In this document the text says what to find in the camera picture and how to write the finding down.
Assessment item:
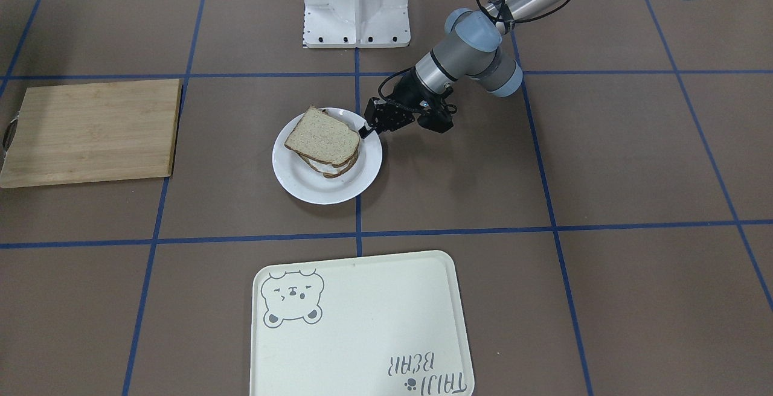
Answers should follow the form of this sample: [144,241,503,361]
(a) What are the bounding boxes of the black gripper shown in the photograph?
[358,69,433,139]

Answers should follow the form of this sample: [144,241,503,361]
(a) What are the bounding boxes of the bread slice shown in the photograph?
[284,107,360,167]
[298,150,359,179]

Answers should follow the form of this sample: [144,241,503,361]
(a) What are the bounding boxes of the white round plate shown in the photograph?
[272,107,383,205]

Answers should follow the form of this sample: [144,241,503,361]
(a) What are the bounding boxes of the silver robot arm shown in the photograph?
[359,0,691,138]

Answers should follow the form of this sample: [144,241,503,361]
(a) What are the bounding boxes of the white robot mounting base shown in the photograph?
[302,0,411,49]

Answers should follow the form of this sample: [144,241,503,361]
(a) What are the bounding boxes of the cream bear tray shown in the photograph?
[249,250,475,395]

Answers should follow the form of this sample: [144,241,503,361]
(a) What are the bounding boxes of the bamboo cutting board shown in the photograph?
[2,78,182,189]

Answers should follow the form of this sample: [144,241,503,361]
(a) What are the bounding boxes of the blue tape grid lines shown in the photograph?
[2,0,771,395]

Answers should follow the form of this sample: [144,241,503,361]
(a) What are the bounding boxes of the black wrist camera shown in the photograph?
[417,101,454,133]

